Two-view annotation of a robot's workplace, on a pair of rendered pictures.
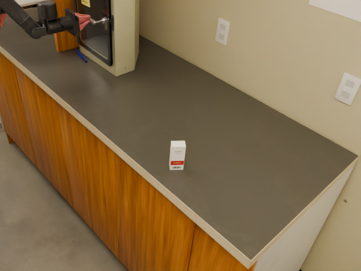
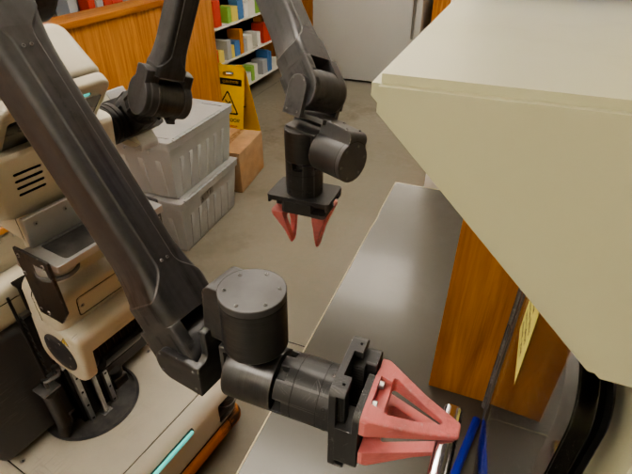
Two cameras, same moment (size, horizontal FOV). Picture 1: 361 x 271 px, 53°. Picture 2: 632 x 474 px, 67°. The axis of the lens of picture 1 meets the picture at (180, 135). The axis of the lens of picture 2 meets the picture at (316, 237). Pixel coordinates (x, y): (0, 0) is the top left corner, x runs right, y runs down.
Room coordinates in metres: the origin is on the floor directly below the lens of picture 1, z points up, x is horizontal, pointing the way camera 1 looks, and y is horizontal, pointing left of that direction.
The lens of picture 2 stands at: (1.35, 0.28, 1.55)
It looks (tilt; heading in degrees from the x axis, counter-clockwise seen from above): 35 degrees down; 69
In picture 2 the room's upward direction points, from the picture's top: straight up
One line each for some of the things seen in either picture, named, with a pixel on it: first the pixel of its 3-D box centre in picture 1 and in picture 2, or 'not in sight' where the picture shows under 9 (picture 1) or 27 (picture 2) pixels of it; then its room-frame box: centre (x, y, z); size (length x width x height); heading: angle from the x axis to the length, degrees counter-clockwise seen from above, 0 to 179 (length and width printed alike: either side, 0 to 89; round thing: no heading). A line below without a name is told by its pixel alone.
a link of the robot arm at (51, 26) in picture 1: (51, 25); (259, 367); (1.40, 0.57, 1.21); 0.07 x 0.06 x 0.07; 137
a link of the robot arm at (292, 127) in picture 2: not in sight; (307, 143); (1.57, 0.90, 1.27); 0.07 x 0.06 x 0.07; 113
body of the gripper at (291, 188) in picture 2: not in sight; (304, 179); (1.57, 0.90, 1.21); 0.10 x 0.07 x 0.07; 138
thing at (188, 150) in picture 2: not in sight; (175, 145); (1.49, 2.81, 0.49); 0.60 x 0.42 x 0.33; 48
